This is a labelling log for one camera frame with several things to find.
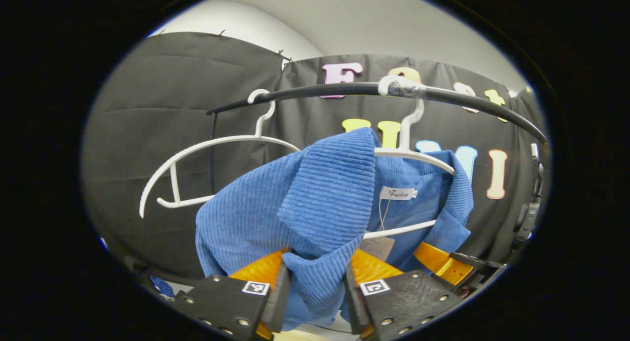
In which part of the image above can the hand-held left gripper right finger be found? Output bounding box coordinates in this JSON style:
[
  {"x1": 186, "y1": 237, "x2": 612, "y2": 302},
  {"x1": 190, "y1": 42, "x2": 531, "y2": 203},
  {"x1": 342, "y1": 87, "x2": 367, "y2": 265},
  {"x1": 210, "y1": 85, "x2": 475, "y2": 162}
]
[{"x1": 344, "y1": 248, "x2": 463, "y2": 341}]

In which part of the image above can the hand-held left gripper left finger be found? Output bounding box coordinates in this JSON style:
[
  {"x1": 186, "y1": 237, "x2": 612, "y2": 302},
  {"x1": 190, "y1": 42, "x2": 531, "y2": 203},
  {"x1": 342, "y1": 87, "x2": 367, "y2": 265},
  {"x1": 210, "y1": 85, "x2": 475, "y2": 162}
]
[{"x1": 172, "y1": 248, "x2": 292, "y2": 341}]

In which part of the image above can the blue corduroy jacket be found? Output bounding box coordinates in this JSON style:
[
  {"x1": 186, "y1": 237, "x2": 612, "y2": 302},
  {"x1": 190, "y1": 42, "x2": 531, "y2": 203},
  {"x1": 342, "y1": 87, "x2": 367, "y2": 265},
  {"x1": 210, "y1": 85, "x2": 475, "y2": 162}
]
[{"x1": 149, "y1": 127, "x2": 474, "y2": 332}]

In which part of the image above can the white plastic hanger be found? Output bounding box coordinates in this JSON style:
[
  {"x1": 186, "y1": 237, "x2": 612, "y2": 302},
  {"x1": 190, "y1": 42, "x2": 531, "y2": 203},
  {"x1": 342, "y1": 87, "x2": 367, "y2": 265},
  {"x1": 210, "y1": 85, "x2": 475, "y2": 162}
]
[
  {"x1": 139, "y1": 89, "x2": 301, "y2": 218},
  {"x1": 362, "y1": 75, "x2": 456, "y2": 240}
]

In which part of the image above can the black metal clothes rack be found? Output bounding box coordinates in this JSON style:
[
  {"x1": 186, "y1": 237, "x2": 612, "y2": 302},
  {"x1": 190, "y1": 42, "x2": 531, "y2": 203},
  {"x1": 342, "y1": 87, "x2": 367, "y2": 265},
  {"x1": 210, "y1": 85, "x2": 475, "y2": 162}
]
[{"x1": 206, "y1": 82, "x2": 548, "y2": 196}]

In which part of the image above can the black backdrop cloth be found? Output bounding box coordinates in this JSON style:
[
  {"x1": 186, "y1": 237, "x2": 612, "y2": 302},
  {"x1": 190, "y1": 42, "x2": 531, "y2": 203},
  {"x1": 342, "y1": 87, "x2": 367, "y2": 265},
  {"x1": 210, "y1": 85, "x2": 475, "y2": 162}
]
[{"x1": 81, "y1": 32, "x2": 549, "y2": 282}]

